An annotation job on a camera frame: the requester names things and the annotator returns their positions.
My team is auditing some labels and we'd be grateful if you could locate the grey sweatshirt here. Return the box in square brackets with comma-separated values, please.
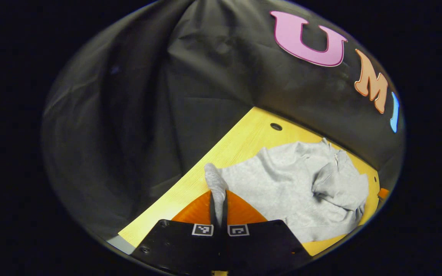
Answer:
[204, 137, 370, 244]

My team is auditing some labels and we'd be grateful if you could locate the black backdrop cloth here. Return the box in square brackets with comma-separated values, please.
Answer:
[41, 0, 406, 242]

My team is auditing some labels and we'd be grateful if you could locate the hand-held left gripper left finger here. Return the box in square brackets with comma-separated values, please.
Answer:
[130, 190, 223, 276]

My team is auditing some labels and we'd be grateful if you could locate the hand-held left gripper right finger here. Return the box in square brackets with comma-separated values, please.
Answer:
[222, 189, 310, 274]

